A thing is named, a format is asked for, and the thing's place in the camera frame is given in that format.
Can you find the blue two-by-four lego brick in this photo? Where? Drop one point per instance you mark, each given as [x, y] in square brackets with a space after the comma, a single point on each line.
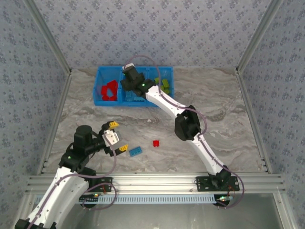
[129, 96]
[139, 99]
[136, 151]

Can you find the green two-by-four lego brick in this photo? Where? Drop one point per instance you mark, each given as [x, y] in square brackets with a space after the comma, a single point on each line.
[157, 81]
[165, 83]
[166, 90]

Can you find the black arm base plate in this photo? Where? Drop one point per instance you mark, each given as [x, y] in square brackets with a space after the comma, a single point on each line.
[106, 181]
[202, 183]

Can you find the aluminium frame leg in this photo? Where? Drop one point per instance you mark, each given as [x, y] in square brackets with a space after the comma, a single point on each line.
[25, 207]
[284, 212]

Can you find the aluminium frame cross rail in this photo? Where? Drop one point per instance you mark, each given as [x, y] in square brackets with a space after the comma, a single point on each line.
[155, 183]

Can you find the blue three-compartment plastic bin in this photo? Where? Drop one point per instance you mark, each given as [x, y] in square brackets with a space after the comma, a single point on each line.
[107, 103]

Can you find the small red lego brick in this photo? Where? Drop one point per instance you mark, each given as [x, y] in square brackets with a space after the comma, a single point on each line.
[156, 144]

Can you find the aluminium frame side rail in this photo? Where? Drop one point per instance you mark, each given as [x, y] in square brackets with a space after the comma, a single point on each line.
[253, 121]
[54, 121]

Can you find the red two-by-four lego brick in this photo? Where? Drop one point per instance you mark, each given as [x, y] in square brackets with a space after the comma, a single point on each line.
[112, 85]

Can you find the aluminium frame upright post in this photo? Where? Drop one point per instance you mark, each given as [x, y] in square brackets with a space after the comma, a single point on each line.
[259, 33]
[47, 35]

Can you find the red two-by-two lego brick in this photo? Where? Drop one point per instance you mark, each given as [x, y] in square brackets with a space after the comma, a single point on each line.
[113, 97]

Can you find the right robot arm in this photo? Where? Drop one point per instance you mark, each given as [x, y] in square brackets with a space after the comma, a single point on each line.
[205, 152]

